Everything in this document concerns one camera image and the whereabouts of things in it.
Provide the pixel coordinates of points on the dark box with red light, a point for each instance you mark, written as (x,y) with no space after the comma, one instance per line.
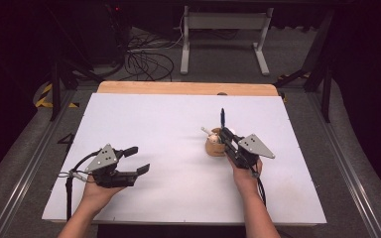
(109,29)

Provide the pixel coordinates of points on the person's right hand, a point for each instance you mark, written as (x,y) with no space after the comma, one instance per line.
(248,181)

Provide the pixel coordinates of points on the person's left hand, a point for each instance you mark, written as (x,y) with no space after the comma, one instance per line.
(97,196)

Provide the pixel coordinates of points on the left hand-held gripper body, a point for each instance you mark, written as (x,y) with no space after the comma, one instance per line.
(104,162)

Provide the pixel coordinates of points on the small beige figurine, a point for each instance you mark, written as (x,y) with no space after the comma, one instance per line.
(213,139)

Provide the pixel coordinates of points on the aluminium floor rail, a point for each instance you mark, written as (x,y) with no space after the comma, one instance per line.
(347,172)
(29,172)

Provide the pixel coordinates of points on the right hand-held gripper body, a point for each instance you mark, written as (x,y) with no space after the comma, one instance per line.
(253,147)

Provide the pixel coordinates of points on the white pen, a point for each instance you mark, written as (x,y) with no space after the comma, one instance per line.
(206,131)

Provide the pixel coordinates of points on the black metal stand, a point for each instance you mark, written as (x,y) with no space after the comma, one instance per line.
(325,82)
(56,89)

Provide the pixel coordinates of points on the white table board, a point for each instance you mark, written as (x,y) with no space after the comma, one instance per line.
(172,115)

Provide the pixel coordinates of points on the wooden cup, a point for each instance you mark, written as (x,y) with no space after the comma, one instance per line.
(215,150)

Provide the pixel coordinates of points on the desk with white frame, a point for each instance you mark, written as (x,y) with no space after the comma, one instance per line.
(225,20)

